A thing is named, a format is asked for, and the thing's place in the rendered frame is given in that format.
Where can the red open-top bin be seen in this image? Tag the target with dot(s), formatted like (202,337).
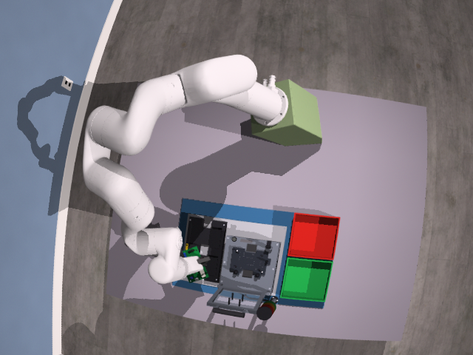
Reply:
(314,236)

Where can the green bin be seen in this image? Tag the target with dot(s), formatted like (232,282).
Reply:
(306,279)

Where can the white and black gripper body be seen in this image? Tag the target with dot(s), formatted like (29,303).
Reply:
(193,265)

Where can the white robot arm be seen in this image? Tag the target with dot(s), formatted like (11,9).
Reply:
(216,80)

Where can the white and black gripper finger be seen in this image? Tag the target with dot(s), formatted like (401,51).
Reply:
(202,260)

